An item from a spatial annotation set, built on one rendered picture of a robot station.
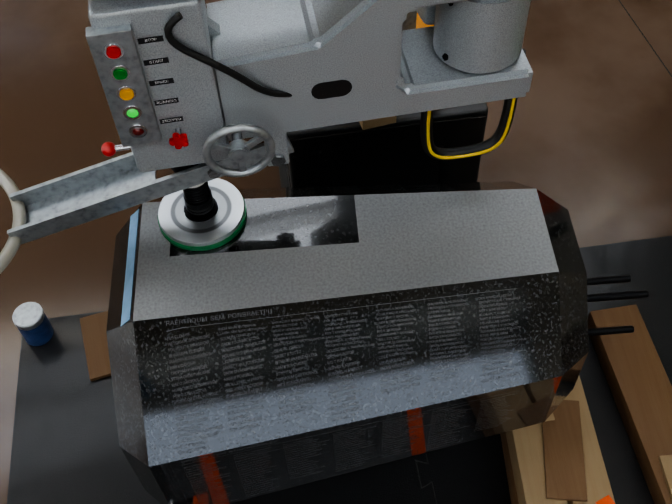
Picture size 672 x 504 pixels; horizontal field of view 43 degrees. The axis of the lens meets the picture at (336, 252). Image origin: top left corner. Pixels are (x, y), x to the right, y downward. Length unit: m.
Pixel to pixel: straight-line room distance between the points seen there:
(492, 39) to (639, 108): 2.03
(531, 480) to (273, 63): 1.40
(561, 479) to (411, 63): 1.25
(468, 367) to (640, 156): 1.72
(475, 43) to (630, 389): 1.41
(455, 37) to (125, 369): 1.06
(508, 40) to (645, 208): 1.70
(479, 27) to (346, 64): 0.27
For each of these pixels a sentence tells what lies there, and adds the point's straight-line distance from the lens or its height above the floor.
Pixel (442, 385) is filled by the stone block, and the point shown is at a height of 0.70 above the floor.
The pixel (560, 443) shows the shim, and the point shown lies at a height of 0.23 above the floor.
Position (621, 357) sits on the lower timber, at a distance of 2.90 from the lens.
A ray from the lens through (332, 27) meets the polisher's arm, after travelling 1.69.
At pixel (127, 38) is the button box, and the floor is 1.54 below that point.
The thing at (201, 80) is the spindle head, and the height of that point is 1.40.
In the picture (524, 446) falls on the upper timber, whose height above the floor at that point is 0.22.
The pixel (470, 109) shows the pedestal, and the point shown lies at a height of 0.74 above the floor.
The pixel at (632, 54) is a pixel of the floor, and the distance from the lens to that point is 4.02.
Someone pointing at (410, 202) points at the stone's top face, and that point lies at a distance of 2.16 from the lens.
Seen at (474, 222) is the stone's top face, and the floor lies 0.87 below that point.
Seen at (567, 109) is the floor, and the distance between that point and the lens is 3.70.
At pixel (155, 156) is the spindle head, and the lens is 1.84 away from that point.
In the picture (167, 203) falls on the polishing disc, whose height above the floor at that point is 0.89.
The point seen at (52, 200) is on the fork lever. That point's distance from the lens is 2.17.
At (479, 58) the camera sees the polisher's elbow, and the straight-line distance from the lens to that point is 1.83.
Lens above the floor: 2.54
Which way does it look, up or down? 54 degrees down
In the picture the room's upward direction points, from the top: 3 degrees counter-clockwise
